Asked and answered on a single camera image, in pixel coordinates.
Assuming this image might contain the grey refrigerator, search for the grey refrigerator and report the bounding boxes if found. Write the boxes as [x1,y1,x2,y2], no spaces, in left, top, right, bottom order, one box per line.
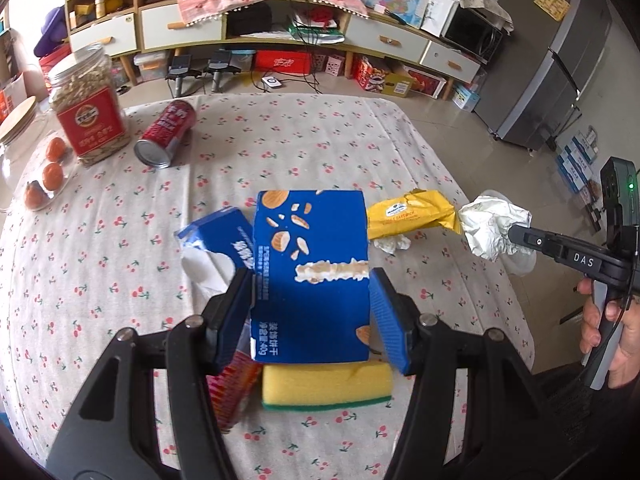
[474,0,612,151]

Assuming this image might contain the glass jar wooden lid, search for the glass jar wooden lid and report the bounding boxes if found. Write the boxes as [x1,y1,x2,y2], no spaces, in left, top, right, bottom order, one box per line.
[1,96,78,216]

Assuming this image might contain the red drink can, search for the red drink can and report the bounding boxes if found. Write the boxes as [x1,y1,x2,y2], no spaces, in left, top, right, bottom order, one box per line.
[134,100,196,169]

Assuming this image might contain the cherry print tablecloth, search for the cherry print tablecloth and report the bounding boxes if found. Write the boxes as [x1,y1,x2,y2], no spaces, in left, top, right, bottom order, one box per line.
[1,94,535,479]

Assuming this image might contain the silver foil wrapper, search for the silver foil wrapper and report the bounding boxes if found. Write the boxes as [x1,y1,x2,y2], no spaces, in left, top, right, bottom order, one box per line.
[458,190,534,261]

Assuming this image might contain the small crumpled white paper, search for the small crumpled white paper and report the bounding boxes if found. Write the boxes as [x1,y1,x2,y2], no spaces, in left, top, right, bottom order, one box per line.
[372,234,411,255]

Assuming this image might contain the yellow snack wrapper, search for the yellow snack wrapper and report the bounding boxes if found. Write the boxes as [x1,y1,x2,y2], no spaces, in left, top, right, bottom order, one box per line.
[367,190,462,240]

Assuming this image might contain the black microwave oven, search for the black microwave oven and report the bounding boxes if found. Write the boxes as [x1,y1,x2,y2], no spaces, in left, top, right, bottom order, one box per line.
[440,6,503,64]

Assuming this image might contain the person's right hand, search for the person's right hand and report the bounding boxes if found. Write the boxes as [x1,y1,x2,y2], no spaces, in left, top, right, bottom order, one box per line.
[577,277,640,390]

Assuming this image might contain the red snack bag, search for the red snack bag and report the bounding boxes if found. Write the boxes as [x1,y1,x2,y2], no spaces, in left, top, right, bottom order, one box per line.
[206,351,262,434]

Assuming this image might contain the blue biscuit box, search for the blue biscuit box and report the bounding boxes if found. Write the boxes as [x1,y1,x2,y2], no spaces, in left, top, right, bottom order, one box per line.
[250,190,370,364]

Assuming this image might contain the red cardboard box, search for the red cardboard box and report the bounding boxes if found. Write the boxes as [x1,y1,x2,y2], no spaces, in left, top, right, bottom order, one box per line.
[254,50,312,75]

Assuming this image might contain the yellow red snack carton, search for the yellow red snack carton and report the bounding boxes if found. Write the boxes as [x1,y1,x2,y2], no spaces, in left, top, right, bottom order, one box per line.
[352,54,414,98]

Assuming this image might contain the peanut jar red label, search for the peanut jar red label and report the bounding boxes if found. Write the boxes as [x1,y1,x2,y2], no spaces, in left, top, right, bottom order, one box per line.
[49,44,131,166]

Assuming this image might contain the yellow green sponge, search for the yellow green sponge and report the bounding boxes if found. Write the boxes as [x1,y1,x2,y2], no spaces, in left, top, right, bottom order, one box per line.
[262,361,393,411]

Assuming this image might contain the wooden white tv cabinet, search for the wooden white tv cabinet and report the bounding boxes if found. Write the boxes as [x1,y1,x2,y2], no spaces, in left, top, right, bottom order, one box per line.
[65,0,480,84]

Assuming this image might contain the stacked blue white boxes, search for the stacked blue white boxes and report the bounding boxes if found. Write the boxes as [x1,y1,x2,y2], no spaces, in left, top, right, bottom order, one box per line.
[556,128,598,194]

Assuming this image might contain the yellow note on fridge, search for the yellow note on fridge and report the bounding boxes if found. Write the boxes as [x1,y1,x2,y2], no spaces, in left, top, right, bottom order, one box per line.
[534,0,570,22]

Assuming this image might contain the orange tangerine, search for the orange tangerine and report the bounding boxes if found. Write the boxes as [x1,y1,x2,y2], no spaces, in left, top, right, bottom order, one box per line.
[25,180,49,210]
[46,136,67,162]
[42,162,64,192]

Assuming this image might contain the blue white tissue pack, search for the blue white tissue pack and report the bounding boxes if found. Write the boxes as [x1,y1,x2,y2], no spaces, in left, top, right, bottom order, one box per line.
[175,207,254,310]

